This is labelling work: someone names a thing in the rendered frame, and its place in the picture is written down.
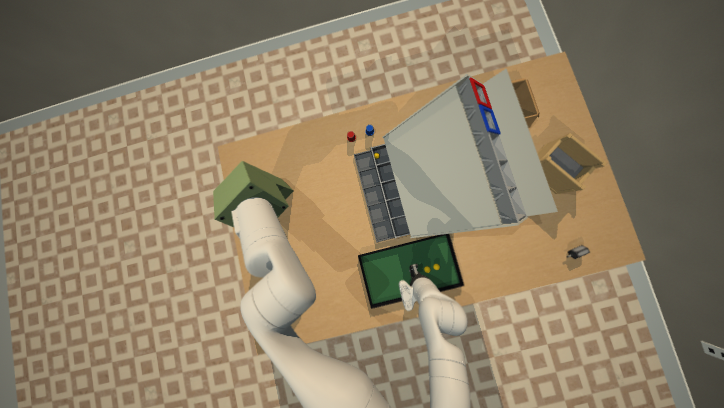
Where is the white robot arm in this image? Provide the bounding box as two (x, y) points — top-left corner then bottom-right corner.
(232, 197), (471, 408)

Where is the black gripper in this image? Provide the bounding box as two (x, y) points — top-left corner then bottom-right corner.
(409, 264), (429, 286)

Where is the red square frame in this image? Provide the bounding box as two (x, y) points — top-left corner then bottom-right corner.
(469, 78), (492, 109)

